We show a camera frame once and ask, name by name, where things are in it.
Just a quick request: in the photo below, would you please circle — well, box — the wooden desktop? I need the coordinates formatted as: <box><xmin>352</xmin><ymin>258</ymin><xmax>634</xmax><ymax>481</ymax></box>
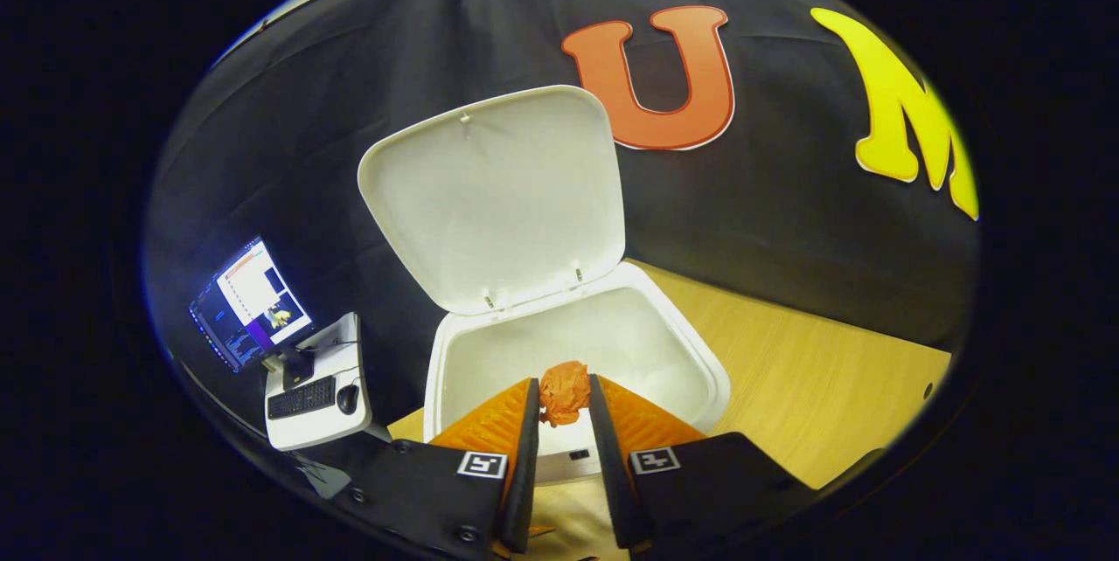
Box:
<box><xmin>387</xmin><ymin>260</ymin><xmax>952</xmax><ymax>561</ymax></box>

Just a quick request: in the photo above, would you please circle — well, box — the white side table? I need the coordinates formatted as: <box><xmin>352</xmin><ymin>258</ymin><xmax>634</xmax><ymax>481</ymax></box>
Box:
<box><xmin>264</xmin><ymin>312</ymin><xmax>375</xmax><ymax>453</ymax></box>

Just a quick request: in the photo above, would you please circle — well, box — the black keyboard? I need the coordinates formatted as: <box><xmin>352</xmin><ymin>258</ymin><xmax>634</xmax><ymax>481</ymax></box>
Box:
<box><xmin>267</xmin><ymin>375</ymin><xmax>337</xmax><ymax>420</ymax></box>

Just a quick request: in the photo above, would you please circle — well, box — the computer monitor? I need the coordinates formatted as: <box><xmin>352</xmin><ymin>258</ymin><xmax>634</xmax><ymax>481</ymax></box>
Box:
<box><xmin>188</xmin><ymin>235</ymin><xmax>317</xmax><ymax>391</ymax></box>

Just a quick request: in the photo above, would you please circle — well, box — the orange paper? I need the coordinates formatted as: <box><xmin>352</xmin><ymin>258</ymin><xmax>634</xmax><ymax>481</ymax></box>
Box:
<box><xmin>538</xmin><ymin>360</ymin><xmax>593</xmax><ymax>428</ymax></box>

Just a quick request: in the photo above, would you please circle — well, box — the black backdrop cloth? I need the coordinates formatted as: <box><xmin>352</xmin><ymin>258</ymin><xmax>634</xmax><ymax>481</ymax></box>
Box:
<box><xmin>144</xmin><ymin>0</ymin><xmax>980</xmax><ymax>448</ymax></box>

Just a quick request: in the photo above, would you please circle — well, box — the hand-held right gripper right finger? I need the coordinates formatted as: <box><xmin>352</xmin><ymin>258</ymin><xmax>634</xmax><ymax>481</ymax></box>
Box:
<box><xmin>587</xmin><ymin>373</ymin><xmax>818</xmax><ymax>555</ymax></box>

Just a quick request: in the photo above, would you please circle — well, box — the white desktop garbage bin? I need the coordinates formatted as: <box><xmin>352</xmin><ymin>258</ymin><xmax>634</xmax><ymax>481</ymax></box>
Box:
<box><xmin>357</xmin><ymin>85</ymin><xmax>733</xmax><ymax>486</ymax></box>

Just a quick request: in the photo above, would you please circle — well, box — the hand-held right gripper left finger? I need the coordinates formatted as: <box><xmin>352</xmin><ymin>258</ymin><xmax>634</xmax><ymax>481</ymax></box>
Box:
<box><xmin>328</xmin><ymin>376</ymin><xmax>541</xmax><ymax>561</ymax></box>

